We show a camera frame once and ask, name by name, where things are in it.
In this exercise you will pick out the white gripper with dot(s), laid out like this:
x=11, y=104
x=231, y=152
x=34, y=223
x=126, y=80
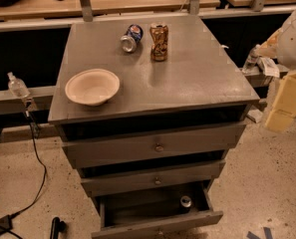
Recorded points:
x=294, y=42

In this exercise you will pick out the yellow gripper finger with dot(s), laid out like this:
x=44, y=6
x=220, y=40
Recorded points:
x=278, y=121

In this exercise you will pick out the silver blue redbull can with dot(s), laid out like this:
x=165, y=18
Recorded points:
x=185, y=204

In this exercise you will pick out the grey open bottom drawer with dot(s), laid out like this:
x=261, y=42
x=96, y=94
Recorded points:
x=154, y=212

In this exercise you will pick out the grey wooden drawer cabinet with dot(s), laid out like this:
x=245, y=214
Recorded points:
x=196, y=85

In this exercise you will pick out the crushed gold brown can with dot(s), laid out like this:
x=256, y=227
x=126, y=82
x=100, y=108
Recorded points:
x=159, y=34

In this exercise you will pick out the blue pepsi can lying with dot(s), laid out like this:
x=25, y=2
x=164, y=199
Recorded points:
x=131, y=38

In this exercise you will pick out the grey middle drawer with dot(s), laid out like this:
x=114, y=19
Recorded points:
x=152, y=178

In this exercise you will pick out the grey top drawer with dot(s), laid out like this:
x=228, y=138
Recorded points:
x=179, y=141

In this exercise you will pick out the small white box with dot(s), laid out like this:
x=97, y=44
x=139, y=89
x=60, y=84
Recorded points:
x=255, y=115

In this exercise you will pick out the white paper packet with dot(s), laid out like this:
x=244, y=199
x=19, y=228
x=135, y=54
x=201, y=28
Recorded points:
x=268, y=67

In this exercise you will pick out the clear plastic water bottle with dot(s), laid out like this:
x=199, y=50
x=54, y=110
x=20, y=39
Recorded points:
x=251, y=60

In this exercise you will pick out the blue tape strips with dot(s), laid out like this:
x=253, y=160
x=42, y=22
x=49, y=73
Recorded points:
x=265, y=234

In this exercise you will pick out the white paper bowl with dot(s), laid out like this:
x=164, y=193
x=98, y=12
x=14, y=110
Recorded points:
x=92, y=87

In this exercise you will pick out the clear sanitizer pump bottle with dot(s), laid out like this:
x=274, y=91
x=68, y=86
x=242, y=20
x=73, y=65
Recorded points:
x=17, y=87

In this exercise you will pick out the grey metal post left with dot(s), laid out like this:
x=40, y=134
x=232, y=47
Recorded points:
x=87, y=10

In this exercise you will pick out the black cylindrical handle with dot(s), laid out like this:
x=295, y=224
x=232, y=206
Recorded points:
x=58, y=226

